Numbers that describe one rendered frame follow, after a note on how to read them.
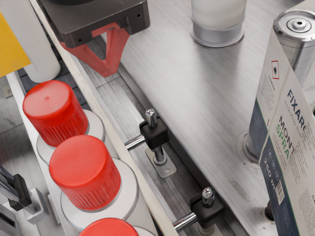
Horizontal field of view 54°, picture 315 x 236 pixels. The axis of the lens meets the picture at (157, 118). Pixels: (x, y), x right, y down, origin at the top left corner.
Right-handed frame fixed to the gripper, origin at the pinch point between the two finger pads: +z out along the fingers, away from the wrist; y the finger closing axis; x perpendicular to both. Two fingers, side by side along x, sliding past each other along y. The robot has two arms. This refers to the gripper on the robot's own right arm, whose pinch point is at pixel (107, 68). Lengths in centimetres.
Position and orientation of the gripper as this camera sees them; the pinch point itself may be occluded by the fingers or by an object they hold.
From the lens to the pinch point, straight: 31.8
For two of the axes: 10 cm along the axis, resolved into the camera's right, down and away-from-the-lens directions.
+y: -4.8, -6.8, 5.4
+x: -8.7, 4.4, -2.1
